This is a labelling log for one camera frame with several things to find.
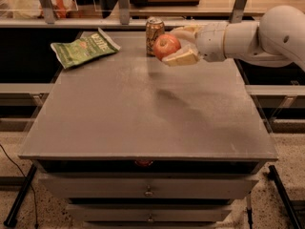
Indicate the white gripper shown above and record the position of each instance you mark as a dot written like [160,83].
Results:
[211,42]

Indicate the red apple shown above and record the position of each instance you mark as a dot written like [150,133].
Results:
[165,45]

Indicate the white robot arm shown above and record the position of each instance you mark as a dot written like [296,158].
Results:
[276,40]

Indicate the orange soda can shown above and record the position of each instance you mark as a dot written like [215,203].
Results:
[154,27]

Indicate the green chip bag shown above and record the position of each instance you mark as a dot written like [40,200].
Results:
[84,49]

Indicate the grey drawer cabinet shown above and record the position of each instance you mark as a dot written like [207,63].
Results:
[128,115]

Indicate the black right floor bar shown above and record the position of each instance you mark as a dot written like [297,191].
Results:
[288,204]

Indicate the black floor bar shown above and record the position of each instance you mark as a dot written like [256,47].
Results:
[24,184]
[288,204]

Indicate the orange white bag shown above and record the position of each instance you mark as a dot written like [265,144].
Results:
[32,9]

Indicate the upper drawer with knob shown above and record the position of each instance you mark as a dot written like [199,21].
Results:
[114,187]

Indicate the drawer with knob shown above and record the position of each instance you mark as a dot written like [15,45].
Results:
[114,187]
[148,213]

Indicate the lower drawer with knob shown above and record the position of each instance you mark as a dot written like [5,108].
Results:
[148,213]

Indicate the black left floor bar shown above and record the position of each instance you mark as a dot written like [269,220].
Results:
[24,184]

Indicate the metal shelf rail frame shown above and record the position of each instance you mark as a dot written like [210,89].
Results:
[130,16]

